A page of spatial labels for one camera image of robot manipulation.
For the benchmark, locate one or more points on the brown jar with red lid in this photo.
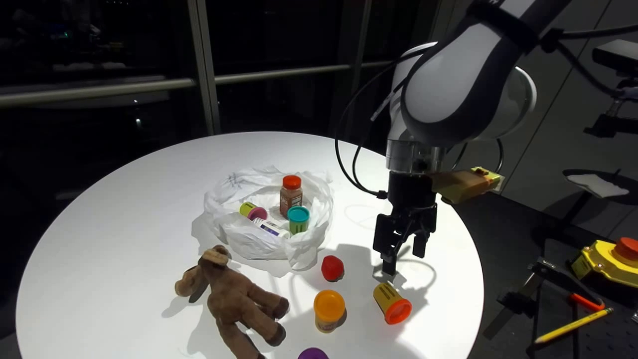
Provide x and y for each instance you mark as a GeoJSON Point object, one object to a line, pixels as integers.
{"type": "Point", "coordinates": [290, 193]}

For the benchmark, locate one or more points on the white bottle with purple label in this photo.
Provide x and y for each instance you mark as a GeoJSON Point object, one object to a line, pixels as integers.
{"type": "Point", "coordinates": [272, 227]}

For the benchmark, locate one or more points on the yellow pencil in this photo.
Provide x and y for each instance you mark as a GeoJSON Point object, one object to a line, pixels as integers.
{"type": "Point", "coordinates": [573, 325]}

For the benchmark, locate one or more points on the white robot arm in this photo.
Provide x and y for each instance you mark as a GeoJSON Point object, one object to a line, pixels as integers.
{"type": "Point", "coordinates": [446, 95]}

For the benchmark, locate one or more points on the orange play-dough tub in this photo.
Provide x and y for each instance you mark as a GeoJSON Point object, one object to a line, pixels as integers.
{"type": "Point", "coordinates": [330, 309]}

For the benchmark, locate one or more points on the green tub with pink lid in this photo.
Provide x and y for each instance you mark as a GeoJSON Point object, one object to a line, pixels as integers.
{"type": "Point", "coordinates": [252, 211]}

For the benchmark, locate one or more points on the brown teddy bear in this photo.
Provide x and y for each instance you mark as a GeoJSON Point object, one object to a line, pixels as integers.
{"type": "Point", "coordinates": [234, 299]}

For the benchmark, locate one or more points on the purple play-dough tub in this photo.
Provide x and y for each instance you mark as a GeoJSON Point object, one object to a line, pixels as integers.
{"type": "Point", "coordinates": [314, 353]}

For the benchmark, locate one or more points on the yellow tub with orange lid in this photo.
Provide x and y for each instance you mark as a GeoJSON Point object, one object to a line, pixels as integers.
{"type": "Point", "coordinates": [394, 305]}

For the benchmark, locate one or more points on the teal lid play-dough tub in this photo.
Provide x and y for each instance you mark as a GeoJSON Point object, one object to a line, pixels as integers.
{"type": "Point", "coordinates": [298, 217]}

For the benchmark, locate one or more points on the clear plastic bag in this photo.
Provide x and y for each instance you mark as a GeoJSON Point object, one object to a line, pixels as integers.
{"type": "Point", "coordinates": [224, 223]}

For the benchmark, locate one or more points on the yellow emergency stop box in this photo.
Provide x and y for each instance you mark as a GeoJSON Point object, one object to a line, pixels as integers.
{"type": "Point", "coordinates": [613, 259]}

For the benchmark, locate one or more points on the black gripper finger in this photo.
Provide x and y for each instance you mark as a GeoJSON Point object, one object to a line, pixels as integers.
{"type": "Point", "coordinates": [420, 241]}
{"type": "Point", "coordinates": [388, 241]}

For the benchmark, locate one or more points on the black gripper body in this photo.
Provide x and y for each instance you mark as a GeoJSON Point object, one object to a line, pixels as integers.
{"type": "Point", "coordinates": [414, 203]}

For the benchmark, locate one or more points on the red play-dough tub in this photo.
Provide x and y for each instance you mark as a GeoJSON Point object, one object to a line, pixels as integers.
{"type": "Point", "coordinates": [332, 267]}

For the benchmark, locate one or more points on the orange handled black clamp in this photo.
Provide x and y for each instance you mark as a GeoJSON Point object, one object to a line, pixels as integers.
{"type": "Point", "coordinates": [565, 279]}

